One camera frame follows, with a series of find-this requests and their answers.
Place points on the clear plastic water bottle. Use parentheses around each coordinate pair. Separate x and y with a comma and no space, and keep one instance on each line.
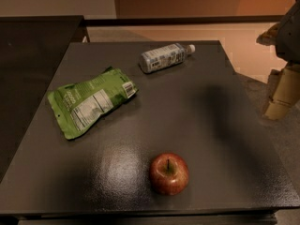
(165,57)

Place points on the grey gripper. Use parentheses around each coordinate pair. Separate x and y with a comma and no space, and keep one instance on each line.
(290,35)

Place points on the green snack bag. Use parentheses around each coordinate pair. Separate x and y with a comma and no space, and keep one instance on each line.
(77,106)

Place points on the red apple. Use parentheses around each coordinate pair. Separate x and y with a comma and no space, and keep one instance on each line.
(168,174)

